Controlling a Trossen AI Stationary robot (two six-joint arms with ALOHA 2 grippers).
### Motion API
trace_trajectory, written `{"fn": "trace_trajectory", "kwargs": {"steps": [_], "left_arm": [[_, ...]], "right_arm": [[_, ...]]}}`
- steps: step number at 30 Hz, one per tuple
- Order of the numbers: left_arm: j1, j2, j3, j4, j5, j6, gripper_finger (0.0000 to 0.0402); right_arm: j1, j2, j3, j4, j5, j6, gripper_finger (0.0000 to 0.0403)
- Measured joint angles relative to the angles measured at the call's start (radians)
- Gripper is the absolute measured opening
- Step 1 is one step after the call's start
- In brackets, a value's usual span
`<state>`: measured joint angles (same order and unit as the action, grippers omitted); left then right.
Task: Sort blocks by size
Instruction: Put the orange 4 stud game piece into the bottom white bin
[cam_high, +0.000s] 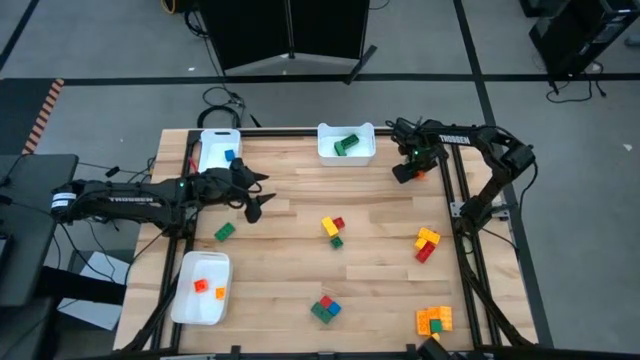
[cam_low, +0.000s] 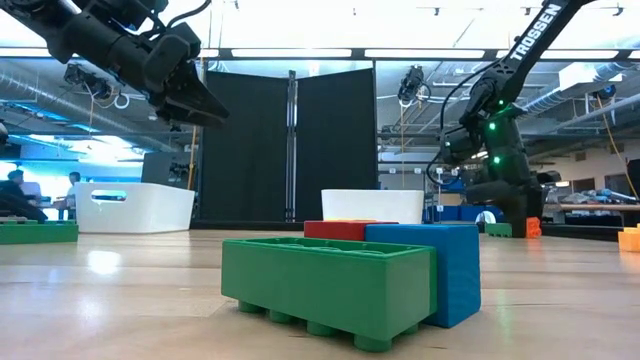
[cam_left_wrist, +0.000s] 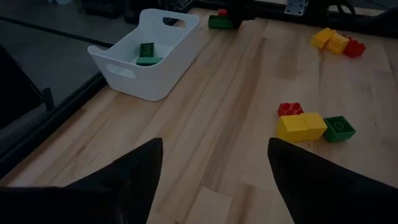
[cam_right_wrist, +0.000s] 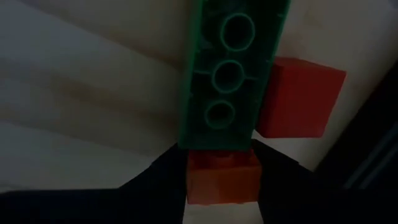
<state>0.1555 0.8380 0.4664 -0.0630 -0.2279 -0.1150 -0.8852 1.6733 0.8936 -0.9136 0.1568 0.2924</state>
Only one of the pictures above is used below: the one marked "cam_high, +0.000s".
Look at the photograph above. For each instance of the red long block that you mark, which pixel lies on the red long block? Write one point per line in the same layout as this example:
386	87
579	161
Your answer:
425	252

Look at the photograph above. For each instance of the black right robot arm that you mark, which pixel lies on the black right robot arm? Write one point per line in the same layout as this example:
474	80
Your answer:
480	142

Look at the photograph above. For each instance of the green long block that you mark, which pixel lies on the green long block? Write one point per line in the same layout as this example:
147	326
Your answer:
224	231
351	140
321	313
340	149

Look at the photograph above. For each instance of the black power adapter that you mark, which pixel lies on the black power adapter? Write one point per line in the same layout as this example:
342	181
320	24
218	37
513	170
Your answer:
111	171

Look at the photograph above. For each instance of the black side desk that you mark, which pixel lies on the black side desk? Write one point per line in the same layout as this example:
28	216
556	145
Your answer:
35	225

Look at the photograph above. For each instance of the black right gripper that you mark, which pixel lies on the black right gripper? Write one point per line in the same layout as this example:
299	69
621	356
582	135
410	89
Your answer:
422	152

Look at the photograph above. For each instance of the red small block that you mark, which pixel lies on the red small block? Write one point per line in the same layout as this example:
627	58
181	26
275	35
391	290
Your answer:
339	223
326	301

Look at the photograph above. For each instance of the black mat striped edge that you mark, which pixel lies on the black mat striped edge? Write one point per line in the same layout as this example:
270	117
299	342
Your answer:
20	115

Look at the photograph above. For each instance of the white plastic bin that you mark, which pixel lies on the white plastic bin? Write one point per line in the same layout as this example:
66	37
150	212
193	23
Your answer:
200	310
360	150
215	150

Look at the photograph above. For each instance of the black folding partition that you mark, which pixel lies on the black folding partition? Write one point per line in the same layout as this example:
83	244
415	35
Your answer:
250	30

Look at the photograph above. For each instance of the red-orange small block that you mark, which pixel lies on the red-orange small block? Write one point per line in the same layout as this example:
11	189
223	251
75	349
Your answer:
201	285

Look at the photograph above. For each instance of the blue small block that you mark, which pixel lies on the blue small block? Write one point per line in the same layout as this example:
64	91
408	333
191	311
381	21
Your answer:
229	155
334	308

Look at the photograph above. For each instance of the yellow-orange long block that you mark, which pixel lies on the yellow-orange long block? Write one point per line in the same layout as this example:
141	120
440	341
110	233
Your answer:
429	235

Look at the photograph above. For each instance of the orange small block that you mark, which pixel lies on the orange small block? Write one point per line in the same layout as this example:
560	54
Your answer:
434	312
421	175
220	293

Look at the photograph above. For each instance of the black aluminium table frame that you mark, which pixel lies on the black aluminium table frame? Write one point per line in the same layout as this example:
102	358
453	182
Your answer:
280	132

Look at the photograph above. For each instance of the white paper sheet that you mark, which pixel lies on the white paper sheet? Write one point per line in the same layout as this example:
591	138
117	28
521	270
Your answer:
100	265

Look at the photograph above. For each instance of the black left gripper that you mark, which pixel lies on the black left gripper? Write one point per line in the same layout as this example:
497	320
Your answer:
222	187

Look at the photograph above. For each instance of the black equipment cart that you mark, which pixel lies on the black equipment cart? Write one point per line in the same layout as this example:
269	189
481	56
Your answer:
575	30

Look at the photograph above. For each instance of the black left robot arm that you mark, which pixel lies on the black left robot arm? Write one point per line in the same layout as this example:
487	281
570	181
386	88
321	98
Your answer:
125	200

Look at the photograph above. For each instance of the green small block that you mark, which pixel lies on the green small block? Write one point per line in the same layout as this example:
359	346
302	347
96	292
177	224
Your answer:
436	326
336	242

